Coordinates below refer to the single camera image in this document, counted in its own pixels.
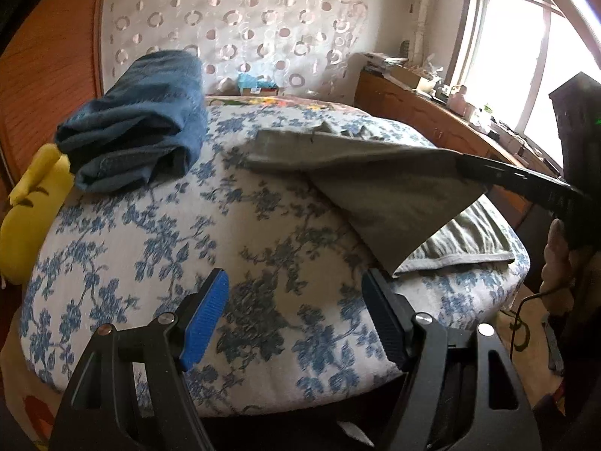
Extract wooden wardrobe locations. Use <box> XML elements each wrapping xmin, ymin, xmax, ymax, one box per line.
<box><xmin>0</xmin><ymin>0</ymin><xmax>111</xmax><ymax>212</ymax></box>

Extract grey-green pants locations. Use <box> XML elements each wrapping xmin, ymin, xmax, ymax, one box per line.
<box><xmin>244</xmin><ymin>121</ymin><xmax>517</xmax><ymax>279</ymax></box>

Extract cardboard box with blue bag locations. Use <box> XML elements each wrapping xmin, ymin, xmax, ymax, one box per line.
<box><xmin>236</xmin><ymin>73</ymin><xmax>281</xmax><ymax>98</ymax></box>

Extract yellow plush toy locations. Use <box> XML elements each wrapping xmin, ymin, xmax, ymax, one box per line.
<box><xmin>0</xmin><ymin>143</ymin><xmax>76</xmax><ymax>286</ymax></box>

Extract blue floral bed blanket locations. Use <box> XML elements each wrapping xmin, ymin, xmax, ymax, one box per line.
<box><xmin>19</xmin><ymin>102</ymin><xmax>531</xmax><ymax>418</ymax></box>

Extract folded blue jeans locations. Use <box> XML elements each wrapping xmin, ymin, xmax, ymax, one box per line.
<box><xmin>55</xmin><ymin>51</ymin><xmax>207</xmax><ymax>193</ymax></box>

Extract wooden cabinet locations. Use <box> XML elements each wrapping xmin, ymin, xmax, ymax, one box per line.
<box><xmin>354</xmin><ymin>70</ymin><xmax>564</xmax><ymax>229</ymax></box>

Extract person's right hand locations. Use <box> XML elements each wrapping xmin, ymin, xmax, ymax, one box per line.
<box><xmin>539</xmin><ymin>218</ymin><xmax>572</xmax><ymax>298</ymax></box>

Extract window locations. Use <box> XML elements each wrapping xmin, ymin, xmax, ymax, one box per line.
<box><xmin>441</xmin><ymin>0</ymin><xmax>601</xmax><ymax>170</ymax></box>

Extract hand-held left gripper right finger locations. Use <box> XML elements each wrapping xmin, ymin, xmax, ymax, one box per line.
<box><xmin>361</xmin><ymin>268</ymin><xmax>543</xmax><ymax>451</ymax></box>

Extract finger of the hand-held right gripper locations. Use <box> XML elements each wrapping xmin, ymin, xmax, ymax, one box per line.
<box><xmin>455</xmin><ymin>153</ymin><xmax>587</xmax><ymax>208</ymax></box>

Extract colourful flower quilt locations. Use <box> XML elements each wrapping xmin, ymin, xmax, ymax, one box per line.
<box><xmin>204</xmin><ymin>94</ymin><xmax>362</xmax><ymax>114</ymax></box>

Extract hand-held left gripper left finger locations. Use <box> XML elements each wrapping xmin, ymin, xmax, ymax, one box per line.
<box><xmin>49</xmin><ymin>268</ymin><xmax>231</xmax><ymax>451</ymax></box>

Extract black cable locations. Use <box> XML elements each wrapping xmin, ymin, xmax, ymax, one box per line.
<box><xmin>509</xmin><ymin>289</ymin><xmax>546</xmax><ymax>353</ymax></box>

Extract stack of papers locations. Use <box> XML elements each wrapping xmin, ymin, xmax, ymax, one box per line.
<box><xmin>361</xmin><ymin>51</ymin><xmax>409</xmax><ymax>76</ymax></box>

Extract open cardboard box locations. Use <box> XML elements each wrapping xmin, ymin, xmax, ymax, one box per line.
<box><xmin>390</xmin><ymin>63</ymin><xmax>439</xmax><ymax>91</ymax></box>

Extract white wrapped pipe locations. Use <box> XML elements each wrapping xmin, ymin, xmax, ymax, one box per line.
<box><xmin>412</xmin><ymin>0</ymin><xmax>429</xmax><ymax>59</ymax></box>

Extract circle pattern curtain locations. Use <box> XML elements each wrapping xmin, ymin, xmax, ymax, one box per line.
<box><xmin>96</xmin><ymin>0</ymin><xmax>415</xmax><ymax>105</ymax></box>

